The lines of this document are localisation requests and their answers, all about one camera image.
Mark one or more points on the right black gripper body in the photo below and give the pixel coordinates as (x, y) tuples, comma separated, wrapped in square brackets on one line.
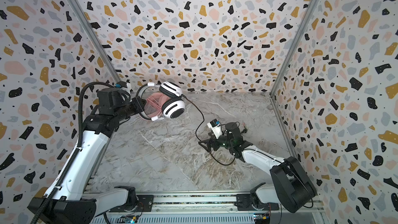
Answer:
[(210, 143)]

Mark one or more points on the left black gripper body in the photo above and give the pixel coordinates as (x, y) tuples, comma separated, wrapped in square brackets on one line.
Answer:
[(126, 111)]

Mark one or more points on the pink headphones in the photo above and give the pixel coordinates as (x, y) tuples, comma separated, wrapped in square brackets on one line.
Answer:
[(154, 103)]

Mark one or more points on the white black headphones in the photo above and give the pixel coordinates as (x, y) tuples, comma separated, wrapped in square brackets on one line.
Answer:
[(173, 108)]

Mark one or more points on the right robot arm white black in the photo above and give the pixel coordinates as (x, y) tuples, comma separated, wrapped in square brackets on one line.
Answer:
[(291, 187)]

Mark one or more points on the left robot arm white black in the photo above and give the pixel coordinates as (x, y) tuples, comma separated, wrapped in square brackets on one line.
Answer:
[(65, 201)]

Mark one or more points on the right circuit board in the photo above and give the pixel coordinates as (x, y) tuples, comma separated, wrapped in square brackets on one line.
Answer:
[(262, 218)]

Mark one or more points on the left green circuit board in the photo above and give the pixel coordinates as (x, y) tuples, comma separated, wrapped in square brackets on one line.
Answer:
[(129, 219)]

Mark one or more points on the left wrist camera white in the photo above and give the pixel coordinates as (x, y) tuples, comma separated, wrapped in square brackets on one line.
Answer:
[(124, 86)]

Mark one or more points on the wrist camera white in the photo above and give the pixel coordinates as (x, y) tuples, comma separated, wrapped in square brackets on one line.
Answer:
[(124, 86), (216, 128)]

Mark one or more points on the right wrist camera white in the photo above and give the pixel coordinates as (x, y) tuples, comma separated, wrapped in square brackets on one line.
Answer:
[(216, 128)]

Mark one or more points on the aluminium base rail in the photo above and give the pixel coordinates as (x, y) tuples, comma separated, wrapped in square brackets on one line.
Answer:
[(200, 207)]

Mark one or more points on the left aluminium corner post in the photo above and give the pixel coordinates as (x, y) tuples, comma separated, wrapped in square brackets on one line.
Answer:
[(79, 13)]

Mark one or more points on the aluminium corner post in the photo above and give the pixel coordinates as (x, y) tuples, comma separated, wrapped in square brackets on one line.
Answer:
[(300, 32), (79, 13)]

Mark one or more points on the right aluminium corner post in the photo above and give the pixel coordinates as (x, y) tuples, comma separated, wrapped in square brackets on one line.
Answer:
[(300, 32)]

